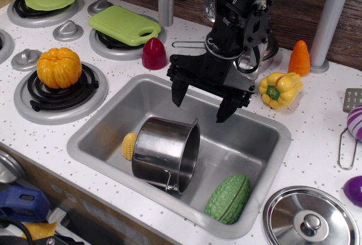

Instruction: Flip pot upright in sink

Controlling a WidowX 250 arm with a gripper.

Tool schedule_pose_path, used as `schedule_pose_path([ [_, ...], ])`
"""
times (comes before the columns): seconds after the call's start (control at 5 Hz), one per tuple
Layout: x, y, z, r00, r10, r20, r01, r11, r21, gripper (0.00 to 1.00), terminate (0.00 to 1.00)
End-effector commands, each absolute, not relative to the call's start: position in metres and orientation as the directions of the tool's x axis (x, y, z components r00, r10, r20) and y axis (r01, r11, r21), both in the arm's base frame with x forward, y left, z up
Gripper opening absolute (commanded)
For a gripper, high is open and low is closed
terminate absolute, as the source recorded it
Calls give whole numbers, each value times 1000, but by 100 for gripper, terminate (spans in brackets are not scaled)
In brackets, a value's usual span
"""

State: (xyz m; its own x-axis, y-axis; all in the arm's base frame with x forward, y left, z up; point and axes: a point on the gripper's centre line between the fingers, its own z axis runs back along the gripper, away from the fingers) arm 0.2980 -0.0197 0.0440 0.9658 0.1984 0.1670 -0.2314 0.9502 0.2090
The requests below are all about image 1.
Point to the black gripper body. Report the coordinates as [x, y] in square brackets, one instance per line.
[214, 75]

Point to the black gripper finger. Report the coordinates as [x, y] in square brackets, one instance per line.
[226, 109]
[178, 91]

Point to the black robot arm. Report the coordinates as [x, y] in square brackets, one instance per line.
[234, 49]

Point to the stainless steel sink basin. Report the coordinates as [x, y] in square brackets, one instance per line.
[246, 144]

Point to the stainless steel pot lid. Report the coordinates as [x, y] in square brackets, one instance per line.
[306, 215]

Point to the silver toy faucet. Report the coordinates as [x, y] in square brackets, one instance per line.
[165, 12]

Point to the dark red toy vegetable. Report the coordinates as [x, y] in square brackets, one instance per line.
[154, 55]

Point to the yellow toy bell pepper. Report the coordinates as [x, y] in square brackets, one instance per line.
[280, 90]

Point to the silver slotted spoon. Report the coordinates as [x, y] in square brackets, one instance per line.
[209, 8]

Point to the yellow toy corn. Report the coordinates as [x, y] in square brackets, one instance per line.
[128, 145]

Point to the orange toy carrot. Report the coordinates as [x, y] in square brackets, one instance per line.
[300, 60]

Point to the back right stove burner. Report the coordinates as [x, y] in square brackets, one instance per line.
[110, 48]

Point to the stove burner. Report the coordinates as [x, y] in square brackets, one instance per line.
[41, 104]
[7, 46]
[110, 48]
[22, 15]

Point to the green plastic cutting board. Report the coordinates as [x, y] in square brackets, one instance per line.
[125, 26]

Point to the green toy bitter melon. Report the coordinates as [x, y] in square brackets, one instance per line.
[229, 199]

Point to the front left stove burner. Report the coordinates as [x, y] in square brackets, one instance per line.
[41, 104]

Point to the silver stove knob back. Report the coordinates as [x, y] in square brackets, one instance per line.
[98, 6]

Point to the silver stove knob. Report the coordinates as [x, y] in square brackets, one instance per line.
[26, 60]
[68, 31]
[98, 6]

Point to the orange toy pumpkin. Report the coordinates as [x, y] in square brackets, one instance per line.
[59, 68]

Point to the grey vertical pole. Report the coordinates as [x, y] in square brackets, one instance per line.
[327, 25]

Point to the silver stove knob middle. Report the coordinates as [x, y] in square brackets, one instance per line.
[68, 31]

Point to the silver metal spatula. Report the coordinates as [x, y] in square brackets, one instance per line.
[352, 99]

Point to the purple striped toy egg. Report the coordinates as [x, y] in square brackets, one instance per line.
[354, 122]

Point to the purple toy eggplant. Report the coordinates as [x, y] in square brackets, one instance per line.
[352, 190]

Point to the silver stove knob front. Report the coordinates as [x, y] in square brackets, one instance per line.
[26, 60]

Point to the far left stove burner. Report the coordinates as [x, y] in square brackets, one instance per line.
[7, 46]

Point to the back left stove burner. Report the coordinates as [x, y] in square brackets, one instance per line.
[22, 15]

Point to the silver round oven knob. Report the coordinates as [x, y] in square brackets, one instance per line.
[11, 170]

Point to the blue plastic tool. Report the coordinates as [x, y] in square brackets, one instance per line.
[24, 204]

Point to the yellow cloth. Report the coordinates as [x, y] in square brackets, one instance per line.
[39, 230]

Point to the silver wire utensil handle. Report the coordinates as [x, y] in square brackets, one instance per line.
[188, 44]

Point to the wire handle loop right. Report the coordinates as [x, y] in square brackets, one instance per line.
[347, 150]

